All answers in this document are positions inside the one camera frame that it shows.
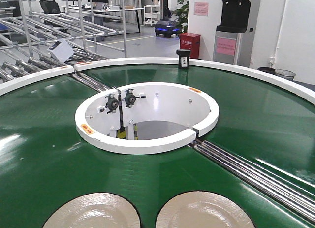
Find beige plate black rim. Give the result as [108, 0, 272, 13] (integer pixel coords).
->
[156, 191, 255, 228]
[43, 193, 142, 228]

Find steel conveyor rollers right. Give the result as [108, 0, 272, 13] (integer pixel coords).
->
[189, 139, 315, 222]

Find white inner conveyor ring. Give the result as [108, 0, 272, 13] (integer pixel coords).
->
[74, 81, 220, 155]

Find black sensor on rim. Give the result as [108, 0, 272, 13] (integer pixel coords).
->
[176, 49, 190, 69]

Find metal roller rack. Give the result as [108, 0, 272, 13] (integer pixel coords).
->
[0, 0, 126, 82]

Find wire mesh waste bin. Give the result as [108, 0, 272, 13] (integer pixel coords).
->
[275, 69, 296, 81]

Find green potted plant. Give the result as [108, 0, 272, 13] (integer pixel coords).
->
[174, 0, 189, 34]

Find grey water dispenser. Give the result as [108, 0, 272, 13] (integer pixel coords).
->
[213, 0, 251, 65]

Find blue lit mobile robot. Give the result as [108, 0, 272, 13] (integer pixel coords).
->
[155, 8, 180, 38]

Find red fire extinguisher box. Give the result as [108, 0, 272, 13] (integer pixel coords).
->
[179, 33, 201, 59]

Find white outer conveyor rim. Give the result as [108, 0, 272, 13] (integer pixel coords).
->
[0, 57, 315, 104]

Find white box on rack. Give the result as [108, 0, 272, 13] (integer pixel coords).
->
[47, 40, 74, 63]

